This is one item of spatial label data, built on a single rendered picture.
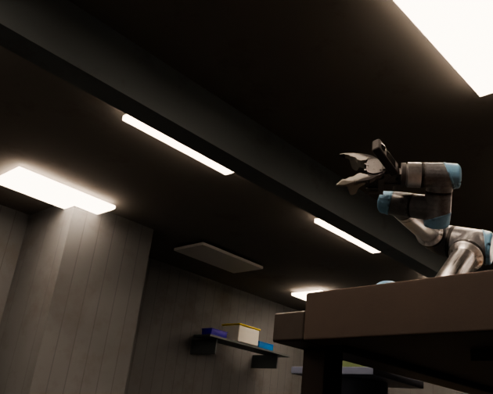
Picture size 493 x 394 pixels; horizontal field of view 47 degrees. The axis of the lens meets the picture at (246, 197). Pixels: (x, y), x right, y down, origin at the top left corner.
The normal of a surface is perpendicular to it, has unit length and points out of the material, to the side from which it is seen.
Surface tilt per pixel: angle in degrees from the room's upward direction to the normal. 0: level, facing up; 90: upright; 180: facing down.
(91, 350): 90
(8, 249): 90
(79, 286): 90
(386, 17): 180
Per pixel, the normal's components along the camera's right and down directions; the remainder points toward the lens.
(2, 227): 0.72, -0.19
